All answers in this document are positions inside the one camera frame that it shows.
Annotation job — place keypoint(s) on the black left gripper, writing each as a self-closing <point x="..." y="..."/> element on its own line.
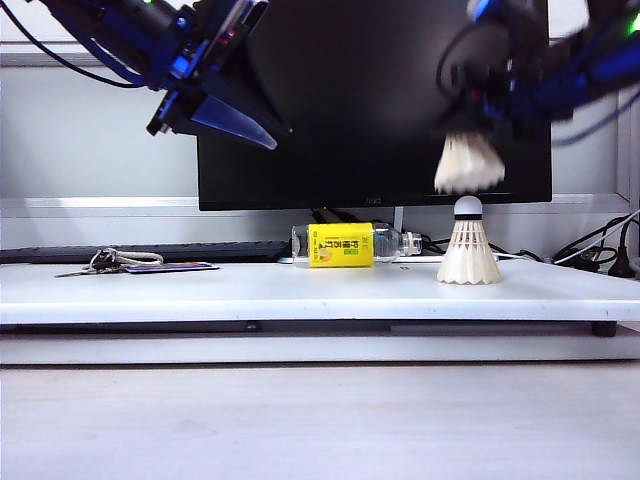
<point x="205" y="55"/>

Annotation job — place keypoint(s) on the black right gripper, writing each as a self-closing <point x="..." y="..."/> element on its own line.
<point x="500" y="65"/>

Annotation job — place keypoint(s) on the white feather shuttlecock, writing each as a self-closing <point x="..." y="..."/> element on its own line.
<point x="470" y="250"/>
<point x="467" y="165"/>

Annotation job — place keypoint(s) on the black computer monitor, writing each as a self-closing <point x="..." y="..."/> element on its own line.
<point x="350" y="150"/>

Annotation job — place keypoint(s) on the silver flat adapter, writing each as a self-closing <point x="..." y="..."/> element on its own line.
<point x="430" y="259"/>

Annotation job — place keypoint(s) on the grey aluminium office partition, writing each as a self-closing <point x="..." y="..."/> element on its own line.
<point x="100" y="175"/>

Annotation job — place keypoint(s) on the clear bottle yellow label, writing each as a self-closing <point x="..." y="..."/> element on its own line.
<point x="340" y="245"/>

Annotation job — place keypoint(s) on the purple orange key card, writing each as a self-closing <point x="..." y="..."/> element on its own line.
<point x="170" y="268"/>

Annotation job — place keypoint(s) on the black power plug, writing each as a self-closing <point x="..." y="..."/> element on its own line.
<point x="622" y="261"/>

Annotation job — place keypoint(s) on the bunch of metal keys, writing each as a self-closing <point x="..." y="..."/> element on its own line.
<point x="102" y="264"/>

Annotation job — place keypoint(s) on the white desk riser board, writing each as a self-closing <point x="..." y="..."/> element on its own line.
<point x="320" y="300"/>

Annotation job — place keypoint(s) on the black computer keyboard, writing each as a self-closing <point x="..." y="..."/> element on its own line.
<point x="50" y="253"/>

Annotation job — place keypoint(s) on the black riser foot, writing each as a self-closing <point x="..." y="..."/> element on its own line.
<point x="605" y="330"/>

